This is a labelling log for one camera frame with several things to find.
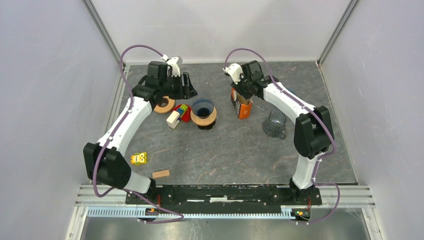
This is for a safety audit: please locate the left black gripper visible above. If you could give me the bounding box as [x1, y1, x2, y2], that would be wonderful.
[160, 72, 198, 100]

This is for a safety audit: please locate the blue ribbed dripper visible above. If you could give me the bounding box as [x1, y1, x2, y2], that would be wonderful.
[191, 98, 214, 119]

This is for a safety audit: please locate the orange coffee filter box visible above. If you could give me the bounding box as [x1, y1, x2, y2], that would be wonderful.
[230, 88, 253, 120]

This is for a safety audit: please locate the dark brown dripper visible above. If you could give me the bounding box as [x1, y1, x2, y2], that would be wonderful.
[197, 121, 216, 130]

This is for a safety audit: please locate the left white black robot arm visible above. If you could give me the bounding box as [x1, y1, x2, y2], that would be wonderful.
[83, 56, 198, 204]

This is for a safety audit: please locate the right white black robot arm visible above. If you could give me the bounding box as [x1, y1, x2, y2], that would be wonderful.
[223, 60, 335, 204]

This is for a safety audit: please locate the colourful toy block pile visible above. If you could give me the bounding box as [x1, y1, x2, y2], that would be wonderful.
[166, 104, 192, 129]

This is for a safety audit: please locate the clear glass pitcher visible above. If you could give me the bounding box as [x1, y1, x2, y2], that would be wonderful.
[262, 110, 287, 140]

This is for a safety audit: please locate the flat wooden block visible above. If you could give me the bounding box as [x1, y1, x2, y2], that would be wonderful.
[152, 169, 171, 179]

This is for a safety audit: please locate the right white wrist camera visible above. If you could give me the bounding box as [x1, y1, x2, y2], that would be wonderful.
[222, 63, 244, 85]

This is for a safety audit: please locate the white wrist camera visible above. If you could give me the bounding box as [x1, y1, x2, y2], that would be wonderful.
[222, 63, 244, 85]
[160, 54, 183, 77]

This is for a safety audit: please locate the small wooden ring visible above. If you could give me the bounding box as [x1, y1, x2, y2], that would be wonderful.
[153, 96, 176, 115]

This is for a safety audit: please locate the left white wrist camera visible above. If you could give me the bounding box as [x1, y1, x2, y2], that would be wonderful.
[160, 54, 183, 77]

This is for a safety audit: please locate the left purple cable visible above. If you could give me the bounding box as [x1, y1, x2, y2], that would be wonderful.
[92, 44, 185, 225]

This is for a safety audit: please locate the purple cable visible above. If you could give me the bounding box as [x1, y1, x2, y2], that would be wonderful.
[92, 44, 185, 225]
[223, 48, 341, 226]

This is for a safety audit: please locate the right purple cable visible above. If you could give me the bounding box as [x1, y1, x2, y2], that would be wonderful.
[223, 48, 341, 226]

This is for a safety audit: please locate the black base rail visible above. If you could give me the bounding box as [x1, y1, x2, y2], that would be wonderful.
[144, 184, 323, 215]

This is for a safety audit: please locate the grey slotted cable duct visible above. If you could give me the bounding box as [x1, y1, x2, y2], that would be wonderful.
[86, 206, 312, 220]

